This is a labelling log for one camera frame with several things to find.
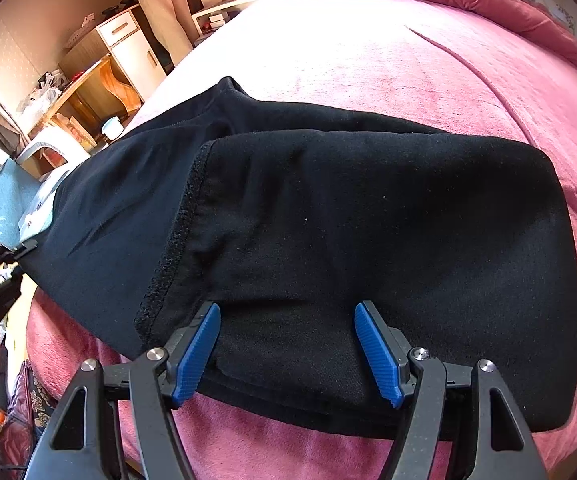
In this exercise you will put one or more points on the white woven basket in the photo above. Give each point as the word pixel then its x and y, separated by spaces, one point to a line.
pixel 77 39

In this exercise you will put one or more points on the clear plastic bag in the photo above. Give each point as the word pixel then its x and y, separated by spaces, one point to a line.
pixel 41 210

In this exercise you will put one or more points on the wooden desk with white cabinet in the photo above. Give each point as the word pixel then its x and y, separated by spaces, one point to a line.
pixel 128 55

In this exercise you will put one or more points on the white pot with teal rim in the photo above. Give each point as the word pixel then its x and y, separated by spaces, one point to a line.
pixel 113 129

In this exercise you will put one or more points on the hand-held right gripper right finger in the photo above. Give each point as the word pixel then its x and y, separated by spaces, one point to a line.
pixel 376 355

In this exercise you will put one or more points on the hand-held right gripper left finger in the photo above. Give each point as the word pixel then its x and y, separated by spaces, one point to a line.
pixel 198 355

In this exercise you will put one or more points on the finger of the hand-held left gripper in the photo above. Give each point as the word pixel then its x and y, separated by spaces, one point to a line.
pixel 26 250

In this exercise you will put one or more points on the white nightstand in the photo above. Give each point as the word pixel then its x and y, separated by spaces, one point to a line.
pixel 203 27

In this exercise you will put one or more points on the black embroidered pants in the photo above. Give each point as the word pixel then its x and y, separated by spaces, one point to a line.
pixel 368 210

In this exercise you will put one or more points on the purple quilted jacket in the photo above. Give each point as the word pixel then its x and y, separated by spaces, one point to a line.
pixel 23 410

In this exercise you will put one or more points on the pink sheeted bed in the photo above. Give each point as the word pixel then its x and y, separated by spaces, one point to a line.
pixel 418 85

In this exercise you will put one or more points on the white plastic bag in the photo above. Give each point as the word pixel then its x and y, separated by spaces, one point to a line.
pixel 38 105

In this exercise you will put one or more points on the carved wooden side table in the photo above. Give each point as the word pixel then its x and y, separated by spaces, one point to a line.
pixel 113 80

